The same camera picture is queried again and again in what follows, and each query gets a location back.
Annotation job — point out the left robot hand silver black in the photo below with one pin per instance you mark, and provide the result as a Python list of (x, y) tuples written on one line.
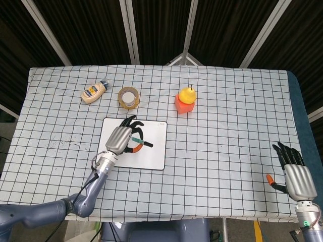
[(118, 138)]

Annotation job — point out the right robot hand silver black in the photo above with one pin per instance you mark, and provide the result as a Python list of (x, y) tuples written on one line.
[(300, 181)]

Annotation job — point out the green whiteboard marker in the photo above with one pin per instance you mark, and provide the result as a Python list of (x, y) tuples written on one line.
[(138, 140)]

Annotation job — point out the left robot arm grey-blue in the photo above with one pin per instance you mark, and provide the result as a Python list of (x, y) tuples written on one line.
[(85, 201)]

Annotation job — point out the right robot arm grey-blue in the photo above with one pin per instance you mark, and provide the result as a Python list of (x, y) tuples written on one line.
[(310, 221)]

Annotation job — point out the white dry-erase board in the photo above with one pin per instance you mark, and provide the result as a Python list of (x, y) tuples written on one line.
[(154, 156)]

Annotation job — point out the yellowish clear tape roll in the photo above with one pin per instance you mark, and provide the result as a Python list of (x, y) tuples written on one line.
[(119, 97)]

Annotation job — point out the mayonnaise squeeze bottle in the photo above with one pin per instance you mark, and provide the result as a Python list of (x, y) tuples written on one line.
[(92, 93)]

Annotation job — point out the orange cube block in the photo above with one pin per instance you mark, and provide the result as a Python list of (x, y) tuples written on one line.
[(183, 109)]

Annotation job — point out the blue table edge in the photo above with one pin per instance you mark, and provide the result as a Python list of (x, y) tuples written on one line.
[(300, 106)]

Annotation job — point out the white black-grid tablecloth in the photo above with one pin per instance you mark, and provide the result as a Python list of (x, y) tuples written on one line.
[(227, 151)]

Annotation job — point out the yellow pear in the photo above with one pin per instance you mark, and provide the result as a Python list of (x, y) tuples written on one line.
[(187, 95)]

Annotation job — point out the grey-blue robot torso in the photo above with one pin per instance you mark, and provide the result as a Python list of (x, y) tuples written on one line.
[(156, 232)]

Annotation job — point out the white frame bar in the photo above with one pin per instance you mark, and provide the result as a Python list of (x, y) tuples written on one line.
[(8, 110), (315, 115)]

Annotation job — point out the white triangular frame foot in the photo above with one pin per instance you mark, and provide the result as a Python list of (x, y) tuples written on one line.
[(176, 60)]

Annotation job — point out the white screen frame post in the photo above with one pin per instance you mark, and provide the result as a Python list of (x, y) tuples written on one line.
[(130, 32), (189, 25), (47, 32), (262, 32)]

